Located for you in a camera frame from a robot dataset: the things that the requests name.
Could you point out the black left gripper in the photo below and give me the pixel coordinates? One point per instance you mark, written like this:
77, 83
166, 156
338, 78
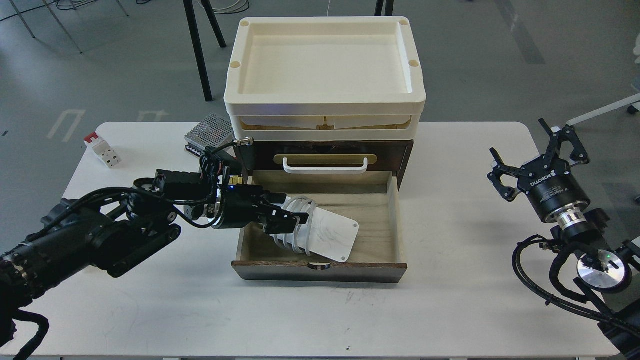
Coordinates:
238, 206

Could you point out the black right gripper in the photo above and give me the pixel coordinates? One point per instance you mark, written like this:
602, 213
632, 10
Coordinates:
550, 192

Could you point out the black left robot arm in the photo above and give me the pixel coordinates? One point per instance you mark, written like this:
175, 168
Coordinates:
117, 228

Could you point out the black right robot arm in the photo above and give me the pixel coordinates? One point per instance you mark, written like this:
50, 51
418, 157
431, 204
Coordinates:
584, 265

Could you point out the open wooden drawer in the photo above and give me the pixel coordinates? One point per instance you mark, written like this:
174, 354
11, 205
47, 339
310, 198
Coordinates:
371, 199

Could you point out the metal mesh power supply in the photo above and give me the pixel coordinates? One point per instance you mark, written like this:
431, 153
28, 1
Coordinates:
212, 131

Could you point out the white chair base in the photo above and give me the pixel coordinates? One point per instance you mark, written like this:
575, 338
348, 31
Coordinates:
629, 101

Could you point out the cream plastic tray stack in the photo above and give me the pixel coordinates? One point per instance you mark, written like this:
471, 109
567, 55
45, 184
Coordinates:
325, 79

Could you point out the white red circuit breaker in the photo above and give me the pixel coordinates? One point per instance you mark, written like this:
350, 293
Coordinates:
102, 149

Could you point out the white drawer handle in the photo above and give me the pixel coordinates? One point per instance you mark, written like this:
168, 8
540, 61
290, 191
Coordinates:
325, 170

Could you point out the brass valve red handle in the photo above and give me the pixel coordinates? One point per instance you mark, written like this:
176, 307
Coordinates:
236, 179

